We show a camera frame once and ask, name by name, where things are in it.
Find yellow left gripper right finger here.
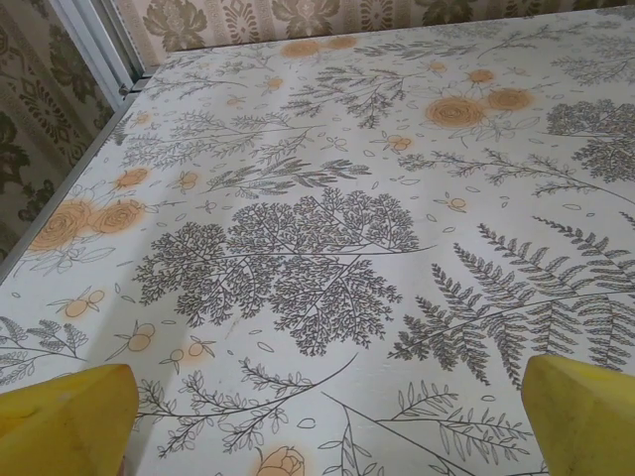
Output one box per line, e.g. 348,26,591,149
524,353,635,476

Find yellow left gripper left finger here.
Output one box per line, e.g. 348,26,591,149
0,363,141,476

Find aluminium frame corner post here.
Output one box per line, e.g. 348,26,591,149
52,0,150,108

